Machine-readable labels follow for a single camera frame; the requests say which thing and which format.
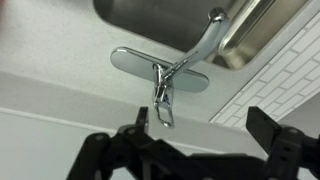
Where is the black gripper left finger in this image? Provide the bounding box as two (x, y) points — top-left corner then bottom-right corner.
(65, 106), (188, 180)

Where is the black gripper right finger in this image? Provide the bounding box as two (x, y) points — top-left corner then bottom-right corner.
(245, 106), (320, 180)

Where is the chrome tap faucet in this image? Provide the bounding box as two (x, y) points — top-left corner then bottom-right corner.
(109, 6), (232, 130)

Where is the stainless steel sink basin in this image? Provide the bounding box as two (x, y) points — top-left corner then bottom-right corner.
(92, 0), (312, 71)

